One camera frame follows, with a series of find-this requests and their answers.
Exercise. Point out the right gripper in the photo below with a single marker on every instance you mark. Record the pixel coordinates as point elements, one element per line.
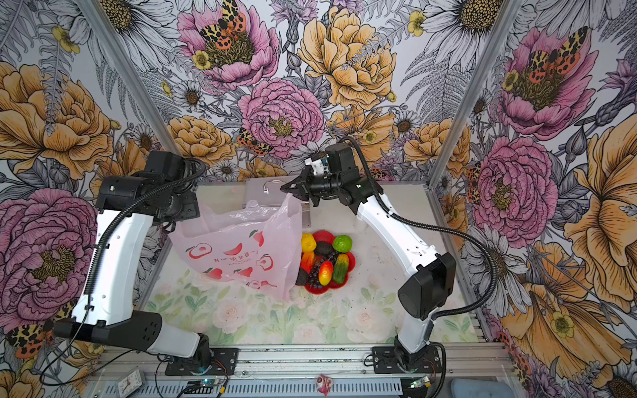
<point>300,187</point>

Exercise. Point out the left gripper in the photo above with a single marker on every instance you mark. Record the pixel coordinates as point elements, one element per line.
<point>189,207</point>

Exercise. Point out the red flower-shaped plate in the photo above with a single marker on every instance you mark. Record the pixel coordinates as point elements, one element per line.
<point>324,235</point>

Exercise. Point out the pink plastic bag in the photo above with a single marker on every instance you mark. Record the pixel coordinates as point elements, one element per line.
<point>258,246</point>

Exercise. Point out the red yellow mango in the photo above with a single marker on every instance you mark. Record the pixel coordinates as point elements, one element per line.
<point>325,273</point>

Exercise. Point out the dark avocado bottom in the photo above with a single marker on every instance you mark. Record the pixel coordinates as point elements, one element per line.
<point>303,277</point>

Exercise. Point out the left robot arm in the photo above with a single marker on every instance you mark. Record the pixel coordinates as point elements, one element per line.
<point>164,192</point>

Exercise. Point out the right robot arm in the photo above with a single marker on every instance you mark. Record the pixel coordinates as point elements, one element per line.
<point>429,275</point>

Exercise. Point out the silver metal case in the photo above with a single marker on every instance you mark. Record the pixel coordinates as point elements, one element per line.
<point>266,190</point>

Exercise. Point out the yellow lemon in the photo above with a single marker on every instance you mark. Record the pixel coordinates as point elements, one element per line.
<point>308,243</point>

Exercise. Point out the green lime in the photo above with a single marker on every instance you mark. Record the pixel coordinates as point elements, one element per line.
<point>342,243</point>

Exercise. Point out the orange carrot-like fruit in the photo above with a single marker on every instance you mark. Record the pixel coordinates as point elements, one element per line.
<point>307,261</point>

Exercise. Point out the green red mango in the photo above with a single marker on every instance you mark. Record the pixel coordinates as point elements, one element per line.
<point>340,268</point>

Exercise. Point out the dark grape bunch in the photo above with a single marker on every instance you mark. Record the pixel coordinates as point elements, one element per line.
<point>314,283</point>

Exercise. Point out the green circuit board left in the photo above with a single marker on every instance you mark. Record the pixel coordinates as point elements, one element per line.
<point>205,383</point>

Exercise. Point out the green circuit board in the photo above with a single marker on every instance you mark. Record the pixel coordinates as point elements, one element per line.
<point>423,382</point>
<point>205,383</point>

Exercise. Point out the small white clock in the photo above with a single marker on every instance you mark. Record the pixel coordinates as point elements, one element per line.
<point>130,383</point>

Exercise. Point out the pink small toy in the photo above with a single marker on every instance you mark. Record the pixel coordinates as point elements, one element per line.
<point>324,384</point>

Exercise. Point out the white vented strip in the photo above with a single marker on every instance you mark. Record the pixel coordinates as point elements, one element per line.
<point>376,387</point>

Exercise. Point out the green circuit board right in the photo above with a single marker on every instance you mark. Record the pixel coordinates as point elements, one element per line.
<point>423,382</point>

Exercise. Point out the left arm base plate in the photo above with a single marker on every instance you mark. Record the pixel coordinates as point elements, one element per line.
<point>217,362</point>

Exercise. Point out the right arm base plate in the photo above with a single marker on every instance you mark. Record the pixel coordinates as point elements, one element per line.
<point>395,360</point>

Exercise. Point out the aluminium front rail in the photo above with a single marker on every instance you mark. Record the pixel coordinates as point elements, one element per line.
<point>270,362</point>

